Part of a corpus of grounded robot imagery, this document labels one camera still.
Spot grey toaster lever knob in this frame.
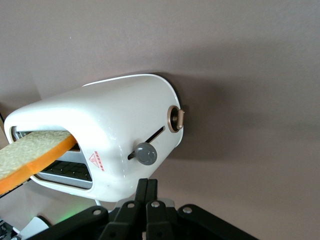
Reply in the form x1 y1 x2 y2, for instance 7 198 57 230
134 142 158 166

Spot brown table mat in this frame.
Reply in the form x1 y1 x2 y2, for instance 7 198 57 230
0 0 320 240

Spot copper toaster dial knob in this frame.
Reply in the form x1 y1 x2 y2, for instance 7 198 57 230
166 105 186 133

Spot white two-slot toaster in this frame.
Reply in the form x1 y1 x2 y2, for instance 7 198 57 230
3 73 187 203

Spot bread slice with orange crust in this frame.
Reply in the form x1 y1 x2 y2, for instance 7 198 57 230
0 129 79 195

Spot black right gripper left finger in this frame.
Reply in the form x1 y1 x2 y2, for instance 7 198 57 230
29 178 149 240

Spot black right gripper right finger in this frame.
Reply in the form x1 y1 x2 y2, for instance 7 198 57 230
144 178 258 240

